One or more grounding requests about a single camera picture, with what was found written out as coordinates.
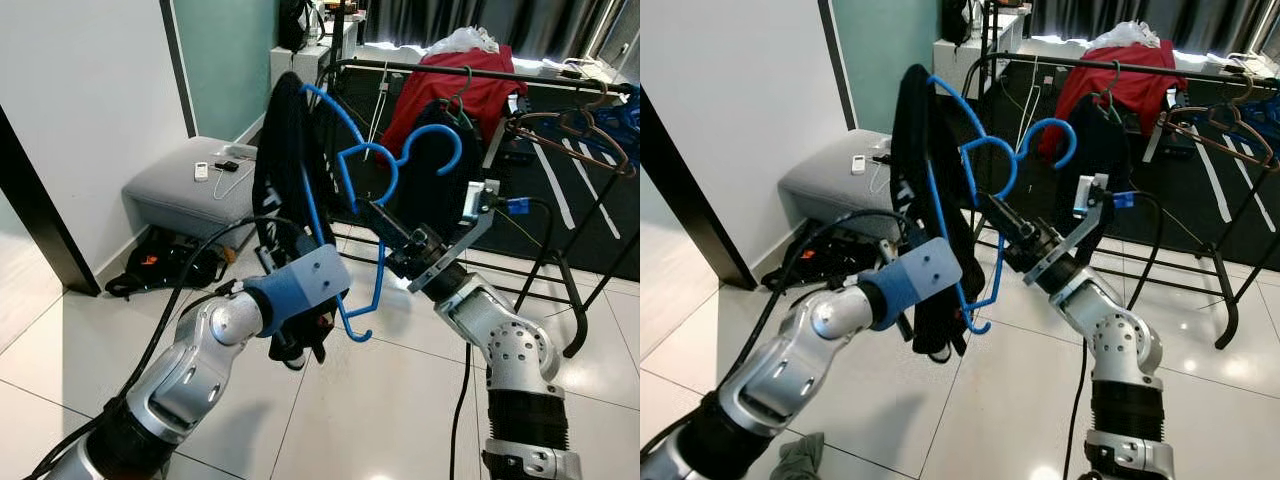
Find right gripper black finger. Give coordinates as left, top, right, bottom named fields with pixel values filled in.
left=978, top=188, right=1027, bottom=233
left=360, top=195, right=407, bottom=239
left=972, top=195, right=1021, bottom=240
left=354, top=202, right=401, bottom=246

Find white shelf unit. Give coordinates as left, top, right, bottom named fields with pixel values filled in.
left=270, top=15, right=363, bottom=91
left=935, top=10, right=1031, bottom=73

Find grey green garment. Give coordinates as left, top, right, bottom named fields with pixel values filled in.
left=770, top=432, right=827, bottom=480

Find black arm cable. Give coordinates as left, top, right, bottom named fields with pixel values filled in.
left=1065, top=190, right=1166, bottom=480
left=745, top=208, right=916, bottom=401
left=35, top=215, right=301, bottom=476
left=450, top=195, right=557, bottom=480

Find navy blue hung garment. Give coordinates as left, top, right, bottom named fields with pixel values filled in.
left=1058, top=92, right=1138, bottom=216
left=388, top=98, right=488, bottom=241

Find white wire hanger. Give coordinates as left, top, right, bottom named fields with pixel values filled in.
left=1018, top=65, right=1048, bottom=153
left=365, top=70, right=394, bottom=161

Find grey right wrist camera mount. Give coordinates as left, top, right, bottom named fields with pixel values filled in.
left=408, top=180, right=501, bottom=294
left=1028, top=173, right=1113, bottom=288

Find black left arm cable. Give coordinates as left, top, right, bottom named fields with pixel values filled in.
left=35, top=215, right=301, bottom=476
left=745, top=208, right=916, bottom=401

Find dark navy printed shirt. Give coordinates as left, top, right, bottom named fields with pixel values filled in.
left=250, top=72, right=343, bottom=371
left=890, top=65, right=993, bottom=363

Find white crumpled cloth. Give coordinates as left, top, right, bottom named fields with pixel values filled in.
left=1090, top=20, right=1163, bottom=49
left=428, top=27, right=499, bottom=56

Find black metal clothes rack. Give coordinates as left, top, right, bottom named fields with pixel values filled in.
left=312, top=0, right=640, bottom=359
left=958, top=0, right=1280, bottom=351

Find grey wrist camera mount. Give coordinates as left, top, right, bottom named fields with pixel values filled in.
left=858, top=236, right=977, bottom=331
left=1028, top=173, right=1113, bottom=288
left=408, top=180, right=501, bottom=294
left=243, top=244, right=353, bottom=337

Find blue plastic hanger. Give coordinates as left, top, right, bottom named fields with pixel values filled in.
left=925, top=75, right=1081, bottom=336
left=595, top=88, right=640, bottom=151
left=1240, top=88, right=1280, bottom=141
left=300, top=82, right=466, bottom=344

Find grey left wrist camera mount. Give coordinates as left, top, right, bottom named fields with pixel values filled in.
left=243, top=244, right=353, bottom=337
left=858, top=236, right=977, bottom=331

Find red cloth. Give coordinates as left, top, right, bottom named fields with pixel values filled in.
left=378, top=45, right=529, bottom=159
left=1038, top=40, right=1188, bottom=161

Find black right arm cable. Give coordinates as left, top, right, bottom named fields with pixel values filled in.
left=1065, top=190, right=1166, bottom=480
left=450, top=195, right=557, bottom=480

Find dark striped curtains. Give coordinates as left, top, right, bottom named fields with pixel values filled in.
left=360, top=0, right=640, bottom=61
left=1030, top=0, right=1280, bottom=56

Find green plastic hanger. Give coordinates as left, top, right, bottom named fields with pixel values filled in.
left=443, top=65, right=483, bottom=131
left=1098, top=60, right=1133, bottom=119

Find black floor bag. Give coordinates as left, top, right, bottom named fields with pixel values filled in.
left=105, top=228, right=233, bottom=299
left=760, top=232, right=881, bottom=293

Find black backpack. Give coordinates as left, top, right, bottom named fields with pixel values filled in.
left=278, top=0, right=313, bottom=53
left=940, top=0, right=978, bottom=48

